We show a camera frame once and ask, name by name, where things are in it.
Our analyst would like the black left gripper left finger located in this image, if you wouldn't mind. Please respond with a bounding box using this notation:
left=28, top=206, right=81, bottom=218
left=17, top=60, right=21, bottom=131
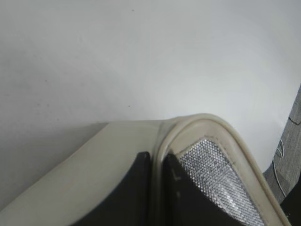
left=73, top=152, right=151, bottom=226

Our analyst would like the cream canvas zipper bag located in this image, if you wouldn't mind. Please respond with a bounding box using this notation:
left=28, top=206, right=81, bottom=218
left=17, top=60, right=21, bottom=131
left=0, top=113, right=290, bottom=226

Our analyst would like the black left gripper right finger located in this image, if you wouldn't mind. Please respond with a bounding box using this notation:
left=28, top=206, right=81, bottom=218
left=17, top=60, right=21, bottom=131
left=162, top=154, right=233, bottom=226

